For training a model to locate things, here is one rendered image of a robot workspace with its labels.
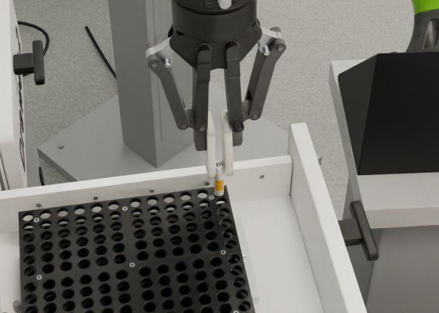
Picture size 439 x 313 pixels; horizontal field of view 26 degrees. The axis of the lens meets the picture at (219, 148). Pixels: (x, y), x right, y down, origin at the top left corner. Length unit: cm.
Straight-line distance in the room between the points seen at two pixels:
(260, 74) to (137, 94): 119
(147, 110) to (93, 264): 113
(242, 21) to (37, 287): 34
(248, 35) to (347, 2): 188
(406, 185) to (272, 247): 25
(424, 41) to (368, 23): 147
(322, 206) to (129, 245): 20
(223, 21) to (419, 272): 69
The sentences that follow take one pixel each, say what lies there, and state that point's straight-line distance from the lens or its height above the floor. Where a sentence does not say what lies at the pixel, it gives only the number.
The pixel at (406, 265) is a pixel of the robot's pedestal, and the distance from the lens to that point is 138.
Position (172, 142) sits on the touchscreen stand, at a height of 9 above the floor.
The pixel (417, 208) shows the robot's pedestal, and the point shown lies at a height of 76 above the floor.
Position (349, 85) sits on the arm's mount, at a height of 82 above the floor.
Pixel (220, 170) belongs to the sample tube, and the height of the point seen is 94.
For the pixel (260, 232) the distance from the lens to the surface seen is 107.
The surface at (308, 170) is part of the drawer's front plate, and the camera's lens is 101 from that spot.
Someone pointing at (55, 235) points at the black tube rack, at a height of 90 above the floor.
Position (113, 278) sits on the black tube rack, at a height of 90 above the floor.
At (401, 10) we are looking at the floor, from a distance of 272.
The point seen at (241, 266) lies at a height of 90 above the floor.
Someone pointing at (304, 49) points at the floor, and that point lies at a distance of 256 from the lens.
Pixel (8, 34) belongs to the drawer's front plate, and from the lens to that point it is 119.
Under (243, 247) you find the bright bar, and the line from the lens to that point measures 104.
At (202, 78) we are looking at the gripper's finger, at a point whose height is 108.
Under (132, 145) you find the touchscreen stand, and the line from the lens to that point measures 222.
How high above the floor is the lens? 168
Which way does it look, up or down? 47 degrees down
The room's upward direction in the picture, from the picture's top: straight up
